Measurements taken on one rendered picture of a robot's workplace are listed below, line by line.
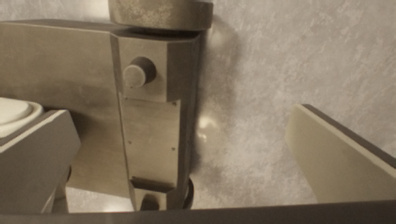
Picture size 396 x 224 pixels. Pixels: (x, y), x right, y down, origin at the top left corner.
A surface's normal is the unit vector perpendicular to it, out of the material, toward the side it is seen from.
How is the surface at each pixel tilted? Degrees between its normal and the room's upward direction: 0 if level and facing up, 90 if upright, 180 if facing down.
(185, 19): 36
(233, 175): 0
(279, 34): 0
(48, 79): 0
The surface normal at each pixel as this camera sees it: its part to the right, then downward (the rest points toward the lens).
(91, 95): -0.14, 0.46
